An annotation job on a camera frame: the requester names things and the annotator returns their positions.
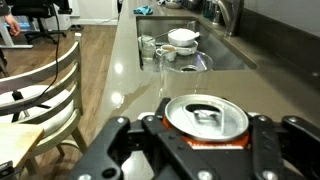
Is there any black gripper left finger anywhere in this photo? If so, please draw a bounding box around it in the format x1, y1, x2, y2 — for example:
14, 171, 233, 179
66, 98, 214, 180

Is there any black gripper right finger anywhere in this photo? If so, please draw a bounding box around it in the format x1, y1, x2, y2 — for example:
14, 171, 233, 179
250, 114, 320, 180

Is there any orange white soda can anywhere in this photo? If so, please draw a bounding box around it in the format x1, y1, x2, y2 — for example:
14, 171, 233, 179
162, 93, 250, 150

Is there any dark sleeved forearm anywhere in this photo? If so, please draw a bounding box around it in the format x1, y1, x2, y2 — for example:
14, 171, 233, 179
0, 0, 11, 17

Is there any bystander bare hand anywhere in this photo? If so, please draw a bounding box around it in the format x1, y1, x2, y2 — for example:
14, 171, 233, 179
3, 13, 22, 37

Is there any pale wooden slat chair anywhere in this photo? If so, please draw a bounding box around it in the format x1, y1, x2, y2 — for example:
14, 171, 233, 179
0, 32, 89, 177

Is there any light wooden cart top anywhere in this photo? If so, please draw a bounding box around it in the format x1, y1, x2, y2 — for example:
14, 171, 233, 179
0, 122, 46, 172

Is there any steel kitchen sink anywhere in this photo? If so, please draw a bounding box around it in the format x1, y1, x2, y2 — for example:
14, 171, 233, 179
135, 15, 258, 73

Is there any white coffee mug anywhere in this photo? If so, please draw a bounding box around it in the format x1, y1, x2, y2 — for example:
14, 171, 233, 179
155, 44, 178, 63

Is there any small white bowl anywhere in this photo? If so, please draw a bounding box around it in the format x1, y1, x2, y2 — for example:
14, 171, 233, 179
175, 40, 200, 57

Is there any chrome kitchen faucet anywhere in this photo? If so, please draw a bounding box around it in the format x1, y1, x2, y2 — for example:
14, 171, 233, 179
213, 0, 246, 38

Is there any white desk leg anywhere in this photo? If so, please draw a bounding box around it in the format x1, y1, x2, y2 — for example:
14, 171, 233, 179
0, 15, 34, 50

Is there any large white bowl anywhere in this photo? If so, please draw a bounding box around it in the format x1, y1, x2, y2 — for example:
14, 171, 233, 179
167, 27, 201, 48

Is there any blue cloth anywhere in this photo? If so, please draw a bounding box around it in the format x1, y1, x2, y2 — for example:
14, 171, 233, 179
133, 4, 154, 16

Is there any black office chair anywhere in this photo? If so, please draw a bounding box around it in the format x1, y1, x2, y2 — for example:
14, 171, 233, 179
5, 0, 73, 45

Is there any small grey bowl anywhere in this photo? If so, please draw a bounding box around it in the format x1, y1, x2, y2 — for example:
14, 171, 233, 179
164, 0, 184, 10

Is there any thin black hanging cord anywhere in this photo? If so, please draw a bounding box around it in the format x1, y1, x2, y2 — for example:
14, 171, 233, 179
13, 0, 62, 113

